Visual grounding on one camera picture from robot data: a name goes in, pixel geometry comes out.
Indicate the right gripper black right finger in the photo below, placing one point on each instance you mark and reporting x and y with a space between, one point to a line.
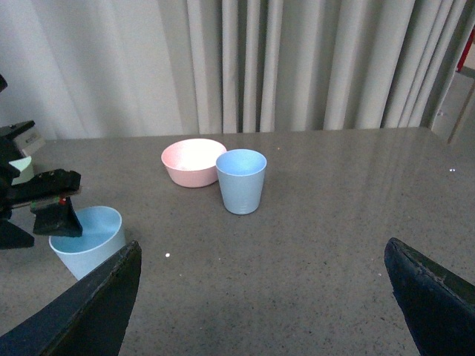
438 305

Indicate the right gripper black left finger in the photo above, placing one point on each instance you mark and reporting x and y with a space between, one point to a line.
90 318

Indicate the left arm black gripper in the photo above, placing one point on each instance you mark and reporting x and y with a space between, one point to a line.
54 217

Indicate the blue cup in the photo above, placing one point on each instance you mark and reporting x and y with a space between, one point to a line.
241 174
102 236

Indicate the green bowl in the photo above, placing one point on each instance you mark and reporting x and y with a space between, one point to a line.
25 168

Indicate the grey curtain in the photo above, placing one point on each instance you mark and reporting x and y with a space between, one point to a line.
91 69

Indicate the pink bowl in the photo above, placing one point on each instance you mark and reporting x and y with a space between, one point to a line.
191 163

